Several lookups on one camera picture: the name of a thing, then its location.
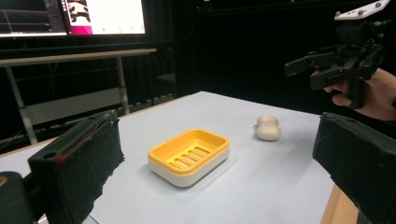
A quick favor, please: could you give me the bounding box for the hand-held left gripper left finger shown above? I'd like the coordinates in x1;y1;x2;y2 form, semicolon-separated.
27;109;126;224

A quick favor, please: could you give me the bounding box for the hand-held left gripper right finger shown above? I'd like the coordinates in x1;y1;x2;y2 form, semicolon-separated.
312;111;396;224

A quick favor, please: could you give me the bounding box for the cream soap bar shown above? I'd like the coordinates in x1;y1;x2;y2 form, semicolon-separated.
254;114;282;142

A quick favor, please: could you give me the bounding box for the yellow and white soap dish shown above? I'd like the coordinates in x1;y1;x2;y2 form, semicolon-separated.
148;128;231;189

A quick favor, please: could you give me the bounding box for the black curtain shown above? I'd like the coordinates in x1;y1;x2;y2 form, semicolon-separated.
146;0;396;116

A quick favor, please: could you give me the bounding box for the bright screen monitor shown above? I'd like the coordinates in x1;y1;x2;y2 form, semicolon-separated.
60;0;147;37

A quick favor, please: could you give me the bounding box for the dark screen monitor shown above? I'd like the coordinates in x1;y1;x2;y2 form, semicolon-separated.
0;0;68;39

